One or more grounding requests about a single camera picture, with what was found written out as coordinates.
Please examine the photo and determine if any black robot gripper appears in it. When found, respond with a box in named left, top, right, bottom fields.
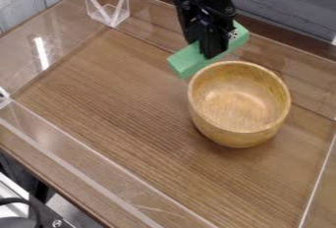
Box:
left=173, top=0, right=235, bottom=59

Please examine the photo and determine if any green rectangular block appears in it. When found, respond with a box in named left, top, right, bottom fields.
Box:
left=167, top=22, right=249, bottom=79

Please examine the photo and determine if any brown wooden bowl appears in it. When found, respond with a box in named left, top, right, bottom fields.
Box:
left=187, top=61, right=291, bottom=148

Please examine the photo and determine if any clear acrylic corner bracket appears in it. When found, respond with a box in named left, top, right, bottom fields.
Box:
left=83, top=0, right=129, bottom=28

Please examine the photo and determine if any clear acrylic tray wall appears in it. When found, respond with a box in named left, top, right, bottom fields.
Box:
left=0, top=87, right=217, bottom=228

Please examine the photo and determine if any black metal bracket with bolt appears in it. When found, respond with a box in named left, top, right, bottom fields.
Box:
left=29, top=196, right=75, bottom=228

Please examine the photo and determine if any black cable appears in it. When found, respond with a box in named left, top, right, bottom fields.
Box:
left=0, top=198, right=43, bottom=228

